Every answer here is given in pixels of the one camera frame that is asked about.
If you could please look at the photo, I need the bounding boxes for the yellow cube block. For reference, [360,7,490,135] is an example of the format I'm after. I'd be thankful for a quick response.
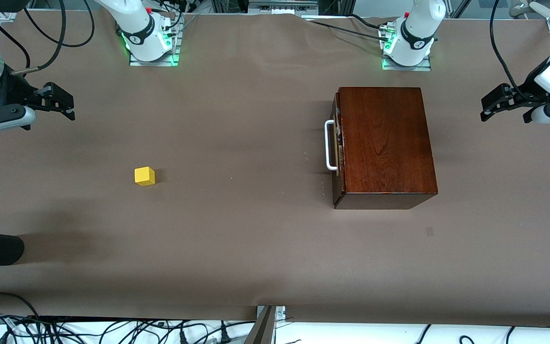
[135,166,156,187]

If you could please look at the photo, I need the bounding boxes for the wooden drawer with white handle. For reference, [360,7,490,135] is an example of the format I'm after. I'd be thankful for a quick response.
[325,92,348,207]

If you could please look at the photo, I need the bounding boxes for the grey plastic object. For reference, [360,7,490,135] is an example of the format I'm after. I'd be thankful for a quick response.
[509,0,550,21]

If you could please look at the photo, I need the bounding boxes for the dark brown wooden box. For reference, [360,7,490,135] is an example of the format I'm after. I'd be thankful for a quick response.
[331,87,439,210]

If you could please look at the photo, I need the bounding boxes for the brown paper table cover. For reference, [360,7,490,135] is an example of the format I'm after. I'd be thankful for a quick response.
[0,10,550,328]

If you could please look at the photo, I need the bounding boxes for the dark grey metal bar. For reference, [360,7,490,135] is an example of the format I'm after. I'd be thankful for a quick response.
[244,306,276,344]

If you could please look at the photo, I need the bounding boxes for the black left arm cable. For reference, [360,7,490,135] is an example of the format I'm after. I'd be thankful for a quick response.
[489,0,529,99]

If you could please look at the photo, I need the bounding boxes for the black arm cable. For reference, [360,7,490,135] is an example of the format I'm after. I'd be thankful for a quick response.
[489,0,529,99]
[0,0,95,75]

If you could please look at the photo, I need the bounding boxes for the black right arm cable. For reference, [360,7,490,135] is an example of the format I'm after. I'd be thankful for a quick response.
[0,0,95,75]

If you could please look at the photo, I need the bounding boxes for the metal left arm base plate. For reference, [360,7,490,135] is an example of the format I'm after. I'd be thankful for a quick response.
[382,21,432,72]

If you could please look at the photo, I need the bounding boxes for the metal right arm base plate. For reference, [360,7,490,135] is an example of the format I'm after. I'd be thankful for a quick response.
[129,13,182,67]

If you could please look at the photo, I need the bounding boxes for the black base cable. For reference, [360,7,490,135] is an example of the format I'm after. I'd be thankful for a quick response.
[304,14,396,42]

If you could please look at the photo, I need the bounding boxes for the black looped cable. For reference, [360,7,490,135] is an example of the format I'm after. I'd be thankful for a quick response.
[0,292,40,319]

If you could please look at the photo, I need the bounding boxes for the black cable tangle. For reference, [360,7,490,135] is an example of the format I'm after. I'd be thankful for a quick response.
[0,313,256,344]

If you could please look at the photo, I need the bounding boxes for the silver metal bracket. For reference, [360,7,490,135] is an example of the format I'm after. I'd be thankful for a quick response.
[256,306,286,322]

